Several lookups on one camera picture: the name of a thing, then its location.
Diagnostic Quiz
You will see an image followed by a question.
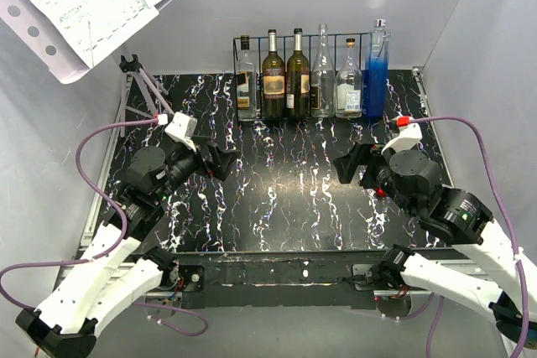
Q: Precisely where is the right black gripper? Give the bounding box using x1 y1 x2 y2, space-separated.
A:
331 138 415 217

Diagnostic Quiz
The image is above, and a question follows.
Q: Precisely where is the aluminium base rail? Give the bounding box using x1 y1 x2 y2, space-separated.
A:
56 66 496 304

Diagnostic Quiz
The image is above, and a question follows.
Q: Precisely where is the dark green wine bottle left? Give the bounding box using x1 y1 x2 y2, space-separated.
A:
262 29 285 121

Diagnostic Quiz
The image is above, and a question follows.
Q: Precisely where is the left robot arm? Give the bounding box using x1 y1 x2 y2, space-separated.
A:
16 141 238 357

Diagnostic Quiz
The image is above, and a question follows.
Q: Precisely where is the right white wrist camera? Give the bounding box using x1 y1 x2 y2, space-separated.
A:
382 116 422 155

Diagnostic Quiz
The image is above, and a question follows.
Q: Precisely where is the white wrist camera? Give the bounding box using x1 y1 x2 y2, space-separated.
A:
382 116 422 155
164 112 197 152

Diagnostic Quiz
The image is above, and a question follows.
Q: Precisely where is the dark green wine bottle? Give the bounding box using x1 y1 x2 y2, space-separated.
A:
262 29 285 121
286 28 310 120

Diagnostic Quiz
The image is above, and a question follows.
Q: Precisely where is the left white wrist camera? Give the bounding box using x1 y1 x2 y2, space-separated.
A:
164 112 197 152

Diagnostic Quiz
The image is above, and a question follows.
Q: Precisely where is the dark green wine bottle right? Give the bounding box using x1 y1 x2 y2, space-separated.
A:
286 28 310 120

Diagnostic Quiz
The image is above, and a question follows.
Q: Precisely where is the lilac music stand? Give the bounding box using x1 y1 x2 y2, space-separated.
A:
0 0 205 138

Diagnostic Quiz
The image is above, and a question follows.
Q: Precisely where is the clear square bottle orange label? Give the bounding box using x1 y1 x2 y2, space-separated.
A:
236 34 257 122

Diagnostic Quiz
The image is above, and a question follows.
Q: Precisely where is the tall clear bottle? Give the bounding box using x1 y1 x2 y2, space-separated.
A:
310 23 335 118

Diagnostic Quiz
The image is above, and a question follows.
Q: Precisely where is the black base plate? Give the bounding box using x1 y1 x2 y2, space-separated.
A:
175 251 398 309

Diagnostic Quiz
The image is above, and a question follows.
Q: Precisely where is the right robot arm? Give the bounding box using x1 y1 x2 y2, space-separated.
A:
333 143 536 349

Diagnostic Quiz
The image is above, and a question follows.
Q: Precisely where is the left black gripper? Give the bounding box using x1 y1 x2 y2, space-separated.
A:
154 134 240 203

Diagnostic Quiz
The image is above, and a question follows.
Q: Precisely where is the blue square glass bottle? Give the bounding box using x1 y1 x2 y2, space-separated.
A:
362 18 390 119

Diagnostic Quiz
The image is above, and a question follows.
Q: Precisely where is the black wire wine rack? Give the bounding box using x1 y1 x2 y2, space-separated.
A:
232 32 388 122

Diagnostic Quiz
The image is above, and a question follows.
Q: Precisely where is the clear round bottle cork stopper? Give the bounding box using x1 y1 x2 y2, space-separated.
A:
335 38 362 118

